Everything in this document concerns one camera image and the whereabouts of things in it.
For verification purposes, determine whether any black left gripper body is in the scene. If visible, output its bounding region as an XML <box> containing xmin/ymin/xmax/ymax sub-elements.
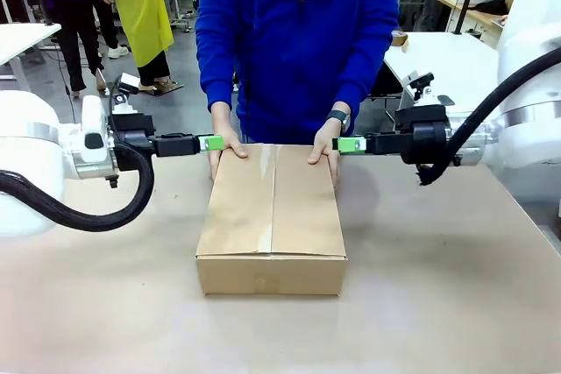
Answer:
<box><xmin>153</xmin><ymin>132</ymin><xmax>201</xmax><ymax>159</ymax></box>

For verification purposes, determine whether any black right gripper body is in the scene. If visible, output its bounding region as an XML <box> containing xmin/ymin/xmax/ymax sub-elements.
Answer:
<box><xmin>366</xmin><ymin>131</ymin><xmax>407</xmax><ymax>156</ymax></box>

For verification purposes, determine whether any brown cardboard box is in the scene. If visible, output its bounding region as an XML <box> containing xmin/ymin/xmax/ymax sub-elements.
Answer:
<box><xmin>195</xmin><ymin>142</ymin><xmax>349</xmax><ymax>297</ymax></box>

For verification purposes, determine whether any person's left forearm blue sleeve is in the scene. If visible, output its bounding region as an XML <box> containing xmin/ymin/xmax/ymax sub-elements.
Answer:
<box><xmin>335</xmin><ymin>36</ymin><xmax>394</xmax><ymax>116</ymax></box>

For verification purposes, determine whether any person's right forearm blue sleeve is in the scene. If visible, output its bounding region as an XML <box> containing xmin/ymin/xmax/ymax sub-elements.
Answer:
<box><xmin>199</xmin><ymin>32</ymin><xmax>240</xmax><ymax>108</ymax></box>

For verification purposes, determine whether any small white box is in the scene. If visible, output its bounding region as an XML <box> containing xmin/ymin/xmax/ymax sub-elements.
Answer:
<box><xmin>118</xmin><ymin>72</ymin><xmax>140</xmax><ymax>95</ymax></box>

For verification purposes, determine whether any person's right hand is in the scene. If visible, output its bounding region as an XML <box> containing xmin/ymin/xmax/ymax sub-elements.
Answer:
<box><xmin>208</xmin><ymin>101</ymin><xmax>250</xmax><ymax>181</ymax></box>

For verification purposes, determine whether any person's left hand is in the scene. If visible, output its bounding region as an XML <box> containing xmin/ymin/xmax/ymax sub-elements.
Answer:
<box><xmin>307</xmin><ymin>122</ymin><xmax>345</xmax><ymax>187</ymax></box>

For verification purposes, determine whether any black wristwatch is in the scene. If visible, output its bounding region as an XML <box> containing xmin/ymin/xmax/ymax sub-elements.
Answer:
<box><xmin>325</xmin><ymin>109</ymin><xmax>352</xmax><ymax>133</ymax></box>

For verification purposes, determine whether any black floor board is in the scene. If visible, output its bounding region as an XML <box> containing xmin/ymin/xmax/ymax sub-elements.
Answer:
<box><xmin>116</xmin><ymin>71</ymin><xmax>185</xmax><ymax>97</ymax></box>

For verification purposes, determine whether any person in blue hoodie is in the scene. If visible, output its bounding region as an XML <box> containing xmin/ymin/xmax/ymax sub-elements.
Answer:
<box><xmin>195</xmin><ymin>0</ymin><xmax>402</xmax><ymax>145</ymax></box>

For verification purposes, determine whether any person in yellow apron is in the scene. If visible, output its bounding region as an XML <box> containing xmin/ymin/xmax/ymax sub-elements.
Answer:
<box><xmin>111</xmin><ymin>0</ymin><xmax>176</xmax><ymax>91</ymax></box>

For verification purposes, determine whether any person with white sneakers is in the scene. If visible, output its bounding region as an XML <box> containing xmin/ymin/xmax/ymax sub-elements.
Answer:
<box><xmin>89</xmin><ymin>0</ymin><xmax>131</xmax><ymax>60</ymax></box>

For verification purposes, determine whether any wooden table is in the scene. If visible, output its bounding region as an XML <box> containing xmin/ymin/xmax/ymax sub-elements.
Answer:
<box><xmin>437</xmin><ymin>0</ymin><xmax>505</xmax><ymax>49</ymax></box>

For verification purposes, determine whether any person in black clothes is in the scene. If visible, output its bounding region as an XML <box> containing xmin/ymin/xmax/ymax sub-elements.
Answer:
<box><xmin>41</xmin><ymin>0</ymin><xmax>109</xmax><ymax>98</ymax></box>

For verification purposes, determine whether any black jacket bundle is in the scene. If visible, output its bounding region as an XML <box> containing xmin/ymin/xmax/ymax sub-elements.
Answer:
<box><xmin>475</xmin><ymin>0</ymin><xmax>509</xmax><ymax>16</ymax></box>

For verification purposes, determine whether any white table with grey legs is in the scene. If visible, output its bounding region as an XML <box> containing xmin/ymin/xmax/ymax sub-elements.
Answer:
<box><xmin>0</xmin><ymin>22</ymin><xmax>62</xmax><ymax>86</ymax></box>

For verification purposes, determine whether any black right wrist mount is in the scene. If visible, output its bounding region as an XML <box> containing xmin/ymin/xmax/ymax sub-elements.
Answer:
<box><xmin>394</xmin><ymin>104</ymin><xmax>451</xmax><ymax>166</ymax></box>

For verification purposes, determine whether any black wrist mount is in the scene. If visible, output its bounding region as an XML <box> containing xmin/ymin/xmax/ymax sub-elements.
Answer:
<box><xmin>108</xmin><ymin>113</ymin><xmax>155</xmax><ymax>172</ymax></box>
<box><xmin>394</xmin><ymin>104</ymin><xmax>451</xmax><ymax>166</ymax></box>

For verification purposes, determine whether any black left wrist mount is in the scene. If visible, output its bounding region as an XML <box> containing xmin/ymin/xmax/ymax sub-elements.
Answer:
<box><xmin>108</xmin><ymin>113</ymin><xmax>155</xmax><ymax>172</ymax></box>

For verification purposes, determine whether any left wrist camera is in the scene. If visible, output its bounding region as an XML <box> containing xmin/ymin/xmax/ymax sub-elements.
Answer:
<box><xmin>110</xmin><ymin>81</ymin><xmax>135</xmax><ymax>116</ymax></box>

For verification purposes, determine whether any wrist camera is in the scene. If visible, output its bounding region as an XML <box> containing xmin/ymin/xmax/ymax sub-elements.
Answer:
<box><xmin>110</xmin><ymin>81</ymin><xmax>135</xmax><ymax>116</ymax></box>
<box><xmin>410</xmin><ymin>72</ymin><xmax>436</xmax><ymax>102</ymax></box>

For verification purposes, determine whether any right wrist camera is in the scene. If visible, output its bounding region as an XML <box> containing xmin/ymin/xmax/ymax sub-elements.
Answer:
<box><xmin>410</xmin><ymin>72</ymin><xmax>436</xmax><ymax>102</ymax></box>

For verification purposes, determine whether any black right arm cable sleeve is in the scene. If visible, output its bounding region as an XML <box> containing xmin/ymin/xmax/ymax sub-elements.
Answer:
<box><xmin>414</xmin><ymin>46</ymin><xmax>561</xmax><ymax>187</ymax></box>

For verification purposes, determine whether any black arm cable sleeve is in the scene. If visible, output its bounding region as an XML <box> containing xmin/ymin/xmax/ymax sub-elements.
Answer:
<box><xmin>0</xmin><ymin>139</ymin><xmax>155</xmax><ymax>234</ymax></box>
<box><xmin>414</xmin><ymin>46</ymin><xmax>561</xmax><ymax>187</ymax></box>

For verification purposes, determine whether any white table with metal frame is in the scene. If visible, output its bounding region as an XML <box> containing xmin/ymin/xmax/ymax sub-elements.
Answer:
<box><xmin>383</xmin><ymin>31</ymin><xmax>501</xmax><ymax>108</ymax></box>

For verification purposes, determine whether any black left arm cable sleeve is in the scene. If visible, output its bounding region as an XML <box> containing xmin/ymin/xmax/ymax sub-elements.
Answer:
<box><xmin>0</xmin><ymin>139</ymin><xmax>155</xmax><ymax>234</ymax></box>

